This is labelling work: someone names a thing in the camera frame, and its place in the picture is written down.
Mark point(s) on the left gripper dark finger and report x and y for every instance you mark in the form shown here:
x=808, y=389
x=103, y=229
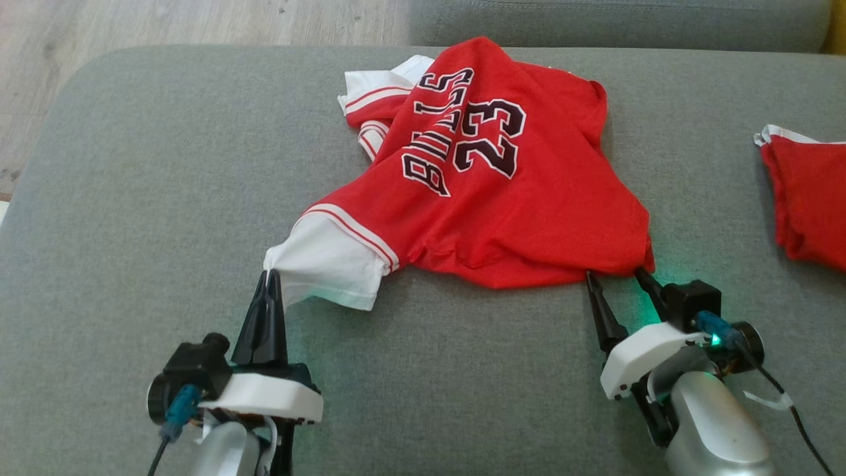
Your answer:
x=276, y=330
x=254, y=330

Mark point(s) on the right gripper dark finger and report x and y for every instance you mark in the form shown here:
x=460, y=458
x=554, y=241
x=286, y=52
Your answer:
x=653, y=294
x=607, y=317

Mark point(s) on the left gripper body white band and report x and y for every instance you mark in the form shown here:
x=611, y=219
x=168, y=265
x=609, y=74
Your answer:
x=264, y=396

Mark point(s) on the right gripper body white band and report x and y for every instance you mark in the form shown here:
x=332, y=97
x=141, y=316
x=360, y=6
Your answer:
x=641, y=354

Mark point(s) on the red jersey with 23 print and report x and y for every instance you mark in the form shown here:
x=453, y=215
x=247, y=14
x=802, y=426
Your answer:
x=515, y=218

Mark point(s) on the red shorts white trim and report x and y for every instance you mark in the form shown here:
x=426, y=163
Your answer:
x=813, y=198

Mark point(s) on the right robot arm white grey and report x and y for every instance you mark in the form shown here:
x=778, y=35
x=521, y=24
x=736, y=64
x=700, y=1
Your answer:
x=714, y=430

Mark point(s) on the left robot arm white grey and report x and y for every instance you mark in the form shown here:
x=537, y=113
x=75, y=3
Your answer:
x=225, y=453

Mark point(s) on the grey sofa seat cushion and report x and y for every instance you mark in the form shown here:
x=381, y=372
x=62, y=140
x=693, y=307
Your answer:
x=423, y=396

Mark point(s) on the grey sofa back cushion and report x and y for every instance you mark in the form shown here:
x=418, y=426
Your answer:
x=628, y=23

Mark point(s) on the yellow object edge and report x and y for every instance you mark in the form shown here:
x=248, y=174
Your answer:
x=836, y=26

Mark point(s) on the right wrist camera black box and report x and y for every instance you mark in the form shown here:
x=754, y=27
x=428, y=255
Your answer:
x=691, y=301

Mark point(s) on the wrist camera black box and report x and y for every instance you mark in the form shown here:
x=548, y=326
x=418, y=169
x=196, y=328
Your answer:
x=192, y=370
x=691, y=301

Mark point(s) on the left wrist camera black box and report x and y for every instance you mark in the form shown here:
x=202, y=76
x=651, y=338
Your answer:
x=192, y=370

